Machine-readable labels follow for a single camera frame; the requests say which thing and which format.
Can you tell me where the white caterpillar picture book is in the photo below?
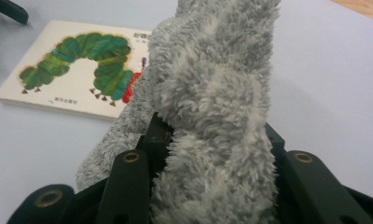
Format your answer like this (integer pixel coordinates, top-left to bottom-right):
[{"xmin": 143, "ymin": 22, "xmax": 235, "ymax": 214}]
[{"xmin": 0, "ymin": 20, "xmax": 154, "ymax": 122}]

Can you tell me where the grey fluffy cloth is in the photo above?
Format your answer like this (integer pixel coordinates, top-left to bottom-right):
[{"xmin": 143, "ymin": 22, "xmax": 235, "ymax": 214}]
[{"xmin": 75, "ymin": 0, "xmax": 283, "ymax": 224}]

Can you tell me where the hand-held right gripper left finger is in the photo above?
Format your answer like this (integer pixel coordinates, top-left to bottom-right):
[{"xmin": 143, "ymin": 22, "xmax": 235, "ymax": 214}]
[{"xmin": 136, "ymin": 112, "xmax": 174, "ymax": 175}]

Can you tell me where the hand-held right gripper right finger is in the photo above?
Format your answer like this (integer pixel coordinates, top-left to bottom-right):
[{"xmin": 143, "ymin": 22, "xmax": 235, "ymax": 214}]
[{"xmin": 264, "ymin": 122, "xmax": 287, "ymax": 163}]

